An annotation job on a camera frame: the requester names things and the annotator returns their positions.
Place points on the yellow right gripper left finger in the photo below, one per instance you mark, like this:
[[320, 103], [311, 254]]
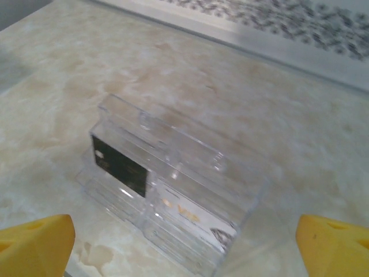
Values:
[[34, 248]]

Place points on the black credit card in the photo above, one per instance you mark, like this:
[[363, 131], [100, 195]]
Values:
[[121, 167]]

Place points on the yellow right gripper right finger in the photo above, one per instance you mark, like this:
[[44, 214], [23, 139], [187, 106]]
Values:
[[334, 251]]

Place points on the clear acrylic card stand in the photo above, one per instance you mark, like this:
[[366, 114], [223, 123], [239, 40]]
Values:
[[184, 150]]

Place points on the silver VIP card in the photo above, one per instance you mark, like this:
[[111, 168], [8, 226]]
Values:
[[187, 213]]

